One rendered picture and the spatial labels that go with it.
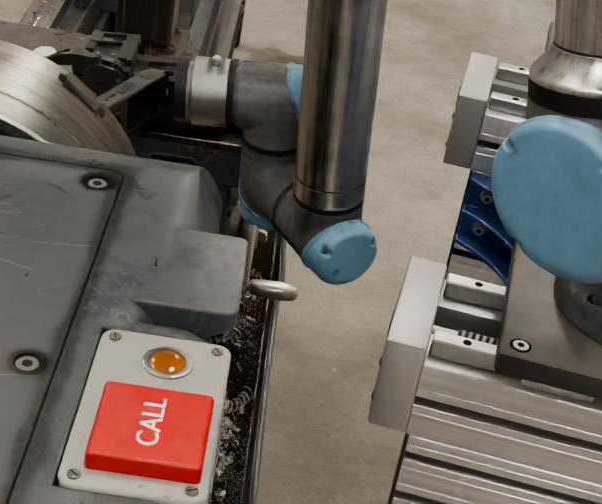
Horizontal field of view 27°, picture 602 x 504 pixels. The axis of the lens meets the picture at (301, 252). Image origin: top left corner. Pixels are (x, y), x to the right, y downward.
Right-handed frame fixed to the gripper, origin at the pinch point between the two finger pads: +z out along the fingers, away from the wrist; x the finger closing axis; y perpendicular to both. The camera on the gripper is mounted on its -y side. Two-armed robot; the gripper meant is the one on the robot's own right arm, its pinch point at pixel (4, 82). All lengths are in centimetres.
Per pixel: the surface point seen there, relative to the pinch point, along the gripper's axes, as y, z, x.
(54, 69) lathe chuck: -23.0, -11.5, 15.1
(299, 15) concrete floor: 291, -21, -131
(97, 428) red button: -72, -25, 22
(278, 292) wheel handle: 21, -31, -42
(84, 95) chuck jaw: -22.4, -13.9, 12.5
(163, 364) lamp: -65, -28, 21
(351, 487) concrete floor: 54, -46, -116
